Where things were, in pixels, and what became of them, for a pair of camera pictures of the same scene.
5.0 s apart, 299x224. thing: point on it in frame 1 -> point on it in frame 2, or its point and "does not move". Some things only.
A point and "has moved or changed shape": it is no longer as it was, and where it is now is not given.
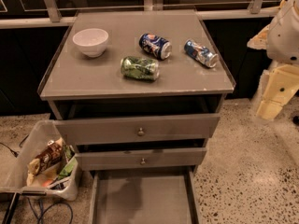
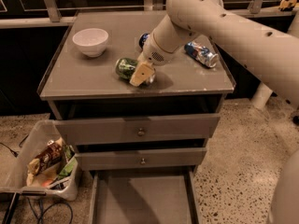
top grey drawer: [138, 130] does not move
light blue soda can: [201, 53] does not move
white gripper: [284, 36] -> [154, 53]
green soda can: [140, 68] has moved or changed shape
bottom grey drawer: [144, 197] does not move
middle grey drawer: [107, 160] does not move
